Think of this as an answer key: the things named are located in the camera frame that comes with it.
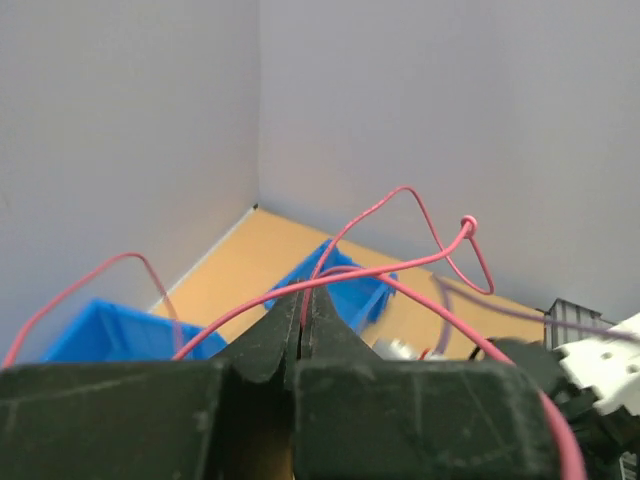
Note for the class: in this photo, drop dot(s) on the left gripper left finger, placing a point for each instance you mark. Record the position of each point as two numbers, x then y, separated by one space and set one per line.
228 417

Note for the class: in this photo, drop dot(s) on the blue single bin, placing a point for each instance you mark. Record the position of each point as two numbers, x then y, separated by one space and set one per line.
358 302

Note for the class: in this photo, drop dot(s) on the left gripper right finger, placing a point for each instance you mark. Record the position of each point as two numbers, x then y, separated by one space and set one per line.
358 416

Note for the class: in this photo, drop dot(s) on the blue double bin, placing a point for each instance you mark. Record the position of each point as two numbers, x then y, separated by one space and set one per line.
108 332

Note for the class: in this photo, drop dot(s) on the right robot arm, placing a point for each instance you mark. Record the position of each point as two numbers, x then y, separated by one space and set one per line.
594 381

